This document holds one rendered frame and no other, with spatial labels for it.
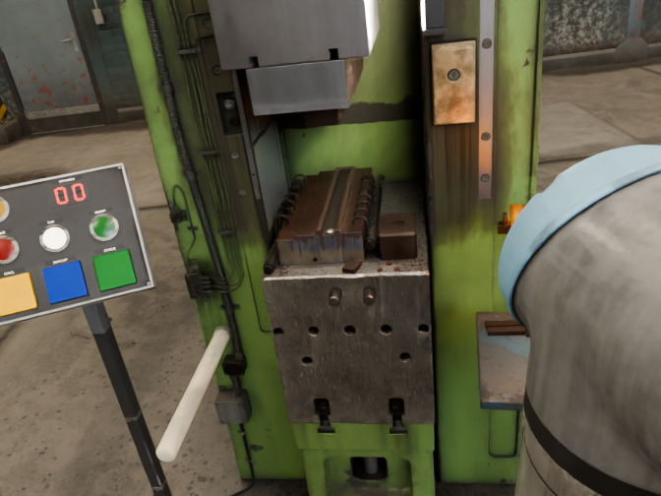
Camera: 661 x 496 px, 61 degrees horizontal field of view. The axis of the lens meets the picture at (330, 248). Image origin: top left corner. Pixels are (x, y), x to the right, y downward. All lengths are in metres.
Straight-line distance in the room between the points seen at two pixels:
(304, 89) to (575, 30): 6.68
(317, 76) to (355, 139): 0.55
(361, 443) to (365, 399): 0.16
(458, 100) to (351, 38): 0.29
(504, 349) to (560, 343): 0.99
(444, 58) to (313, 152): 0.60
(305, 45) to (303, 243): 0.43
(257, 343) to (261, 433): 0.36
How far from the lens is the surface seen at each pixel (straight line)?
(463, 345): 1.60
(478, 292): 1.51
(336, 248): 1.28
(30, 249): 1.32
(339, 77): 1.15
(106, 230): 1.28
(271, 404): 1.80
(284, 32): 1.15
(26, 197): 1.33
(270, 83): 1.18
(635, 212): 0.25
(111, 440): 2.43
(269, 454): 1.96
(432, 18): 1.23
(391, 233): 1.26
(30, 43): 7.90
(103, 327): 1.47
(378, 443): 1.57
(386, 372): 1.40
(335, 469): 1.74
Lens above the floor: 1.54
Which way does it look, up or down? 27 degrees down
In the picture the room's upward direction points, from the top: 7 degrees counter-clockwise
